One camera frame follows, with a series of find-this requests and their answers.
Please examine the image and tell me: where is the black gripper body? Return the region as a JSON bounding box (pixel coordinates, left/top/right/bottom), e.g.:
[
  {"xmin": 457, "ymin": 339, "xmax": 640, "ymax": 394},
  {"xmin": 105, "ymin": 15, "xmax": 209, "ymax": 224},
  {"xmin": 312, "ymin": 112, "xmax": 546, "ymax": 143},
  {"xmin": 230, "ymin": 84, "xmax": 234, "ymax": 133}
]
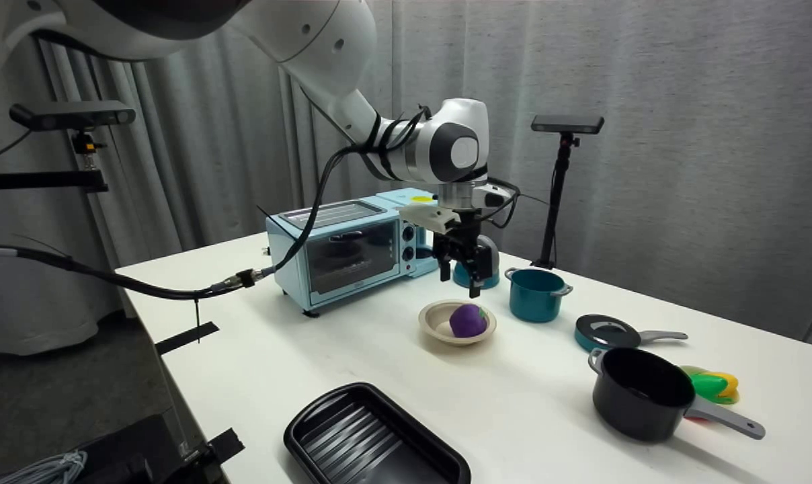
[{"xmin": 432, "ymin": 210, "xmax": 500, "ymax": 267}]

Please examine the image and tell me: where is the purple plush toy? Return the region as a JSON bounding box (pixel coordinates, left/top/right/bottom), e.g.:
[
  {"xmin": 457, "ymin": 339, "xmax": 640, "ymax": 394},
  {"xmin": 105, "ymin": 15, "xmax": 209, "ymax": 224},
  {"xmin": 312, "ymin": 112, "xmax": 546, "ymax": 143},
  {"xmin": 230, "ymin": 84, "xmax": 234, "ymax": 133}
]
[{"xmin": 447, "ymin": 300, "xmax": 491, "ymax": 341}]

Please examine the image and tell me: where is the black toy pot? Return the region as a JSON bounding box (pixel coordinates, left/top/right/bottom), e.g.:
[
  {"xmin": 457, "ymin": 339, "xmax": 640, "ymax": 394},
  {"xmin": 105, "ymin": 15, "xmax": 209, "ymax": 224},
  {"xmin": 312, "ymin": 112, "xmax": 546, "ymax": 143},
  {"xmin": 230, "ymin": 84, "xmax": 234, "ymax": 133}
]
[{"xmin": 586, "ymin": 343, "xmax": 768, "ymax": 443}]

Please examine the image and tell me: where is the green yellow toy vegetable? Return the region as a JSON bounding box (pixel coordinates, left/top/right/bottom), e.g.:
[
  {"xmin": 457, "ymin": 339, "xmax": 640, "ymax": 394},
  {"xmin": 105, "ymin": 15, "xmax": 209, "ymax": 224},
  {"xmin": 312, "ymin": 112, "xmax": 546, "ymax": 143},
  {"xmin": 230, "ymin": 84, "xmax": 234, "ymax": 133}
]
[{"xmin": 681, "ymin": 362, "xmax": 741, "ymax": 408}]

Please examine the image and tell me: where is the small beige bowl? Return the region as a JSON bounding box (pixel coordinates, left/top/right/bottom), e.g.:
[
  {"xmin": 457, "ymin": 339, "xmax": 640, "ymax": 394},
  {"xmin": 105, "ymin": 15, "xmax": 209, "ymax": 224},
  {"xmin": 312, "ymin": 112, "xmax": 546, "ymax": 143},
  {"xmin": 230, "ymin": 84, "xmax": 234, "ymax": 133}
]
[{"xmin": 416, "ymin": 298, "xmax": 500, "ymax": 349}]

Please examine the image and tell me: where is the teal mug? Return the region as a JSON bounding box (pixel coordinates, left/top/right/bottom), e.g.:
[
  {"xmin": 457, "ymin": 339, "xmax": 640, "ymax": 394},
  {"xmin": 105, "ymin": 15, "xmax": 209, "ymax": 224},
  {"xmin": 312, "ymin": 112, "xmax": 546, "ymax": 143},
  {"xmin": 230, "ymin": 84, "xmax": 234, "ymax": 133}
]
[{"xmin": 502, "ymin": 264, "xmax": 574, "ymax": 326}]

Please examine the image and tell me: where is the light blue toaster oven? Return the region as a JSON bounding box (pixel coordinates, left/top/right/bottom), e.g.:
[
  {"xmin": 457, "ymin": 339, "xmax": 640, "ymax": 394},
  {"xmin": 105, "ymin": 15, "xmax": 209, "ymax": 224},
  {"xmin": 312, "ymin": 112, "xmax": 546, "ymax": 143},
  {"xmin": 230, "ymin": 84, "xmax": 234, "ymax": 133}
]
[{"xmin": 262, "ymin": 186, "xmax": 443, "ymax": 314}]

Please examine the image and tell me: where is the small teal pan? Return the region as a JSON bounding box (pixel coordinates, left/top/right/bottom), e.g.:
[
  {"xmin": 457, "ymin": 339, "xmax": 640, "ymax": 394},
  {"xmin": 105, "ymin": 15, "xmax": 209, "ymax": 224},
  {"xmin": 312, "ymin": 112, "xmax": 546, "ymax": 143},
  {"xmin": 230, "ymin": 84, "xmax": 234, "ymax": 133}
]
[{"xmin": 572, "ymin": 312, "xmax": 690, "ymax": 354}]

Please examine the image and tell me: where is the black ridged tray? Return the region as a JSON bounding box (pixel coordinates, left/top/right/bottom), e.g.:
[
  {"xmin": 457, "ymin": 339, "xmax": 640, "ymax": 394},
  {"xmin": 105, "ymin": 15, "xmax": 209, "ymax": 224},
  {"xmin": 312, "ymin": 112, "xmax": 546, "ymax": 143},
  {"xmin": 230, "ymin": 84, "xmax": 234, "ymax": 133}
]
[{"xmin": 281, "ymin": 380, "xmax": 472, "ymax": 484}]

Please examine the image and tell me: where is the grey curtain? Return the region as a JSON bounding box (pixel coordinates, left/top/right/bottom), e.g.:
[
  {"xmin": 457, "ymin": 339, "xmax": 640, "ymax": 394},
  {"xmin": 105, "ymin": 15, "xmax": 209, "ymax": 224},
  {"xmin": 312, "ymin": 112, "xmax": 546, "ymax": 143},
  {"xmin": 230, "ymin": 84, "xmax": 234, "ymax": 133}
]
[{"xmin": 0, "ymin": 0, "xmax": 812, "ymax": 361}]

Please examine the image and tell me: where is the crumpled grey cloth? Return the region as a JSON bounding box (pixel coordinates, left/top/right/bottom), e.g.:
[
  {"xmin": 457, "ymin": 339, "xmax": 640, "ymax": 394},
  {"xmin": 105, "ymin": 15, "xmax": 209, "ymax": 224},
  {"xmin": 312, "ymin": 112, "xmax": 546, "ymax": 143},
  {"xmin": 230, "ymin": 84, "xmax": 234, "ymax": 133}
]
[{"xmin": 0, "ymin": 448, "xmax": 92, "ymax": 484}]

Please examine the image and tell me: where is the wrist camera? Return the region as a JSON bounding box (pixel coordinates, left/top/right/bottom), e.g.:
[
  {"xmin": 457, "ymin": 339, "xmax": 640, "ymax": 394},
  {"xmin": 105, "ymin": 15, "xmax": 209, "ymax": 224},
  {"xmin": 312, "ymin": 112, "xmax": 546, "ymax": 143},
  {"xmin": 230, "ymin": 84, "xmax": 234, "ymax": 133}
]
[{"xmin": 404, "ymin": 194, "xmax": 464, "ymax": 229}]

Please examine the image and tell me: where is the black camera tripod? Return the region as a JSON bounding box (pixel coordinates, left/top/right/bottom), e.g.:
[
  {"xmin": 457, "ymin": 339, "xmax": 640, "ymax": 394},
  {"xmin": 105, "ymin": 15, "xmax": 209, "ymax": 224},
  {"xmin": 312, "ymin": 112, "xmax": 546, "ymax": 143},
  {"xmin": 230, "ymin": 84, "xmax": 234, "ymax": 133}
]
[{"xmin": 531, "ymin": 131, "xmax": 581, "ymax": 272}]

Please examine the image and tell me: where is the black stereo camera on tripod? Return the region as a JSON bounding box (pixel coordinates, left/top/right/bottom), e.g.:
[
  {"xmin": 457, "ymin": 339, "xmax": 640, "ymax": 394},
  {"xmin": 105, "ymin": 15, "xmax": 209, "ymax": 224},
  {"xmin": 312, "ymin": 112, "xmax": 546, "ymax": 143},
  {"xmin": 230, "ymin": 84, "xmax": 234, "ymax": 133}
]
[{"xmin": 529, "ymin": 112, "xmax": 608, "ymax": 138}]

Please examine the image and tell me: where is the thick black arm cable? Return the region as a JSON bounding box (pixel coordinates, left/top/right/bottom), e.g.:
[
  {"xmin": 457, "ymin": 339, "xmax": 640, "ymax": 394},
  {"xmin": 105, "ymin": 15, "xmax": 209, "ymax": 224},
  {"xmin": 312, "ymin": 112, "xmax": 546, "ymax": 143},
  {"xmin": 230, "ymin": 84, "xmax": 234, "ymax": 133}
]
[{"xmin": 0, "ymin": 104, "xmax": 431, "ymax": 303}]

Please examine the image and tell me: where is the black table edge bracket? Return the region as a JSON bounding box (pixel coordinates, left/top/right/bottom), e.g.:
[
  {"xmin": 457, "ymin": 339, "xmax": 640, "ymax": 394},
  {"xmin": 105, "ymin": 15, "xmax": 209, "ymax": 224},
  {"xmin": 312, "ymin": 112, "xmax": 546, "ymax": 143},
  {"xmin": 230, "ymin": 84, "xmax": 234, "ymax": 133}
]
[
  {"xmin": 154, "ymin": 320, "xmax": 219, "ymax": 358},
  {"xmin": 186, "ymin": 428, "xmax": 246, "ymax": 471}
]

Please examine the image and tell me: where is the black stereo camera on arm mount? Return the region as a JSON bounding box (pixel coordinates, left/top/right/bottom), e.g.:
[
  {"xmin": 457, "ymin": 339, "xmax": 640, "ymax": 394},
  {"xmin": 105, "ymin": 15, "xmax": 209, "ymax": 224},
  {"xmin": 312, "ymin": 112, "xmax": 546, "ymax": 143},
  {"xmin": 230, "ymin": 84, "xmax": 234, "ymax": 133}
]
[{"xmin": 8, "ymin": 99, "xmax": 137, "ymax": 133}]

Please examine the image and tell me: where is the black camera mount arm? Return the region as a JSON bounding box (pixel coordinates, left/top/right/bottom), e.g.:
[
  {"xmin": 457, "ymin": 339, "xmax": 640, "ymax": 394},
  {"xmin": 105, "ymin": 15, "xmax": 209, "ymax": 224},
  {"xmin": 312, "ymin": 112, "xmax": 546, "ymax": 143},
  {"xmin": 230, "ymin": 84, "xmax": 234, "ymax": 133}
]
[{"xmin": 0, "ymin": 128, "xmax": 112, "ymax": 197}]

